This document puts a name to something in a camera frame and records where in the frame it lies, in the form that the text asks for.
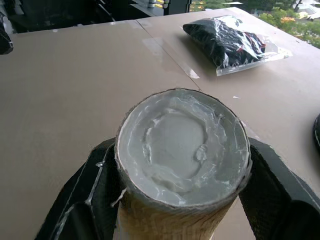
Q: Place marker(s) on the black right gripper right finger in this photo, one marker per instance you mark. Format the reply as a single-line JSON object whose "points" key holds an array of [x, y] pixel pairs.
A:
{"points": [[272, 197]]}

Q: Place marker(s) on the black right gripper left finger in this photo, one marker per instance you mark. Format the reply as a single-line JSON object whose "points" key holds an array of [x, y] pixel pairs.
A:
{"points": [[82, 200]]}

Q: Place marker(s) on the black rounded object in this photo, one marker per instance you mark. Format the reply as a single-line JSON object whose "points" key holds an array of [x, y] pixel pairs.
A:
{"points": [[317, 135]]}

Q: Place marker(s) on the clear bag of black items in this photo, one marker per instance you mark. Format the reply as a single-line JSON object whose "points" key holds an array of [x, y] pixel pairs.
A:
{"points": [[230, 42]]}

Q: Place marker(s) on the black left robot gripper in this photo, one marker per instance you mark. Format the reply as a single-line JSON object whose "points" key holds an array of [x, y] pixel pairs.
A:
{"points": [[4, 40]]}

